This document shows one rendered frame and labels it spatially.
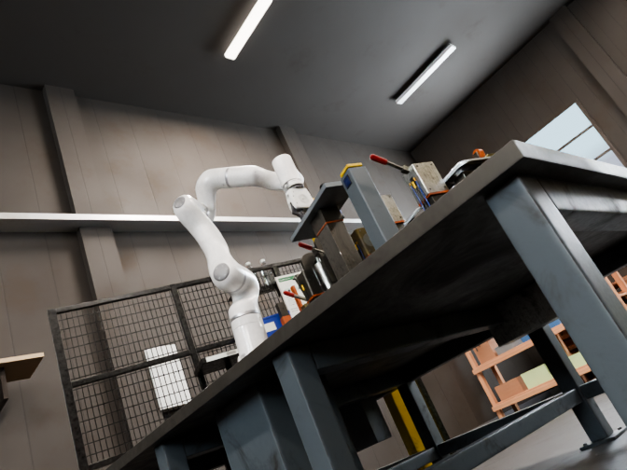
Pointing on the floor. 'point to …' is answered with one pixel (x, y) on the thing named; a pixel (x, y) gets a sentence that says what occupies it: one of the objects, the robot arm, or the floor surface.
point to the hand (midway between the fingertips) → (309, 222)
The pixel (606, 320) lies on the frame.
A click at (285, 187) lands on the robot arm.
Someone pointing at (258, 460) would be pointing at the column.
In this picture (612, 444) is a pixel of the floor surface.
